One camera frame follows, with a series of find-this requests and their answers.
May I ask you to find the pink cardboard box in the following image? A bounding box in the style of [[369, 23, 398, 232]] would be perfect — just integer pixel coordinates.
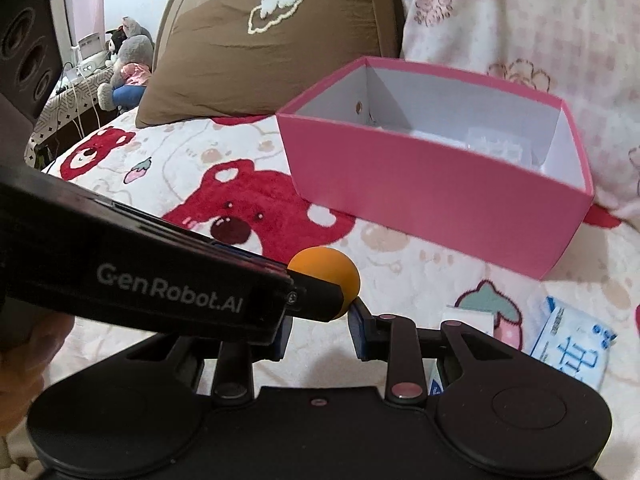
[[276, 56, 596, 281]]

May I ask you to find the grey eared plush toy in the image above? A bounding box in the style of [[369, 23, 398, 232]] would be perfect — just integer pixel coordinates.
[[121, 16, 151, 41]]

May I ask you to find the clear floss pick case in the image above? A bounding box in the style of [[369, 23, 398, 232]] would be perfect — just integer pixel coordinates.
[[465, 127, 538, 168]]

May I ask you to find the white appliance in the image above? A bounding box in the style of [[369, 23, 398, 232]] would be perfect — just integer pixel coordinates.
[[65, 32, 113, 81]]

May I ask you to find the blue white tissue packet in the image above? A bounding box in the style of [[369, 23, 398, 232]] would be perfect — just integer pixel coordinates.
[[529, 296, 618, 392]]

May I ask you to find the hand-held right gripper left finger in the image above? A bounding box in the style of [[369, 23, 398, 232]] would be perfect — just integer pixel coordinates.
[[125, 312, 296, 407]]

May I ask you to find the grey plush toy pink shirt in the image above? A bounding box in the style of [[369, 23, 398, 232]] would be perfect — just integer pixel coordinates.
[[97, 35, 155, 111]]

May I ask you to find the person's left hand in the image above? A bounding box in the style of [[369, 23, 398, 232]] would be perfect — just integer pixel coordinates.
[[0, 300, 73, 411]]

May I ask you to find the pink curtain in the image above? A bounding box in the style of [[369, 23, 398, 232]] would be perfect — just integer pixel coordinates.
[[67, 0, 104, 46]]

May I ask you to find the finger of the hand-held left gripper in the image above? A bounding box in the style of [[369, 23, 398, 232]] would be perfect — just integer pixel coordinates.
[[286, 271, 357, 323]]

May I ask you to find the table with patterned cloth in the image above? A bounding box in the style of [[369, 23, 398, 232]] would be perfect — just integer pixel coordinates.
[[27, 65, 123, 171]]

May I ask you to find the pink checked pillow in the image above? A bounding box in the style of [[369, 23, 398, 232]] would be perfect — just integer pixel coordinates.
[[390, 0, 640, 231]]

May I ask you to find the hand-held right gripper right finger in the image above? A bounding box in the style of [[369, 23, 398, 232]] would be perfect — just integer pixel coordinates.
[[348, 299, 532, 405]]

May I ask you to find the orange ball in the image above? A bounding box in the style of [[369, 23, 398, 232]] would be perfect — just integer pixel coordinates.
[[287, 246, 361, 321]]

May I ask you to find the white cable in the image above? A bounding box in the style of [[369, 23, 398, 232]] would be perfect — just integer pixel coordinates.
[[74, 80, 103, 133]]

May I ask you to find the bear printed blanket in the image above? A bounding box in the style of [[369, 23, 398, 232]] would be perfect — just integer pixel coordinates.
[[0, 110, 640, 480]]

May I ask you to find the brown embroidered pillow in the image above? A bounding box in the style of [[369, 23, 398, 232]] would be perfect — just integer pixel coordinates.
[[135, 0, 406, 129]]

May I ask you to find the black white plush toy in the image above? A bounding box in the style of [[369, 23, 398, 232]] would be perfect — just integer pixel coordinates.
[[104, 27, 126, 67]]

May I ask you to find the white blue small box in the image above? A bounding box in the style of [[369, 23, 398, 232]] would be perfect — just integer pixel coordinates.
[[427, 304, 496, 396]]

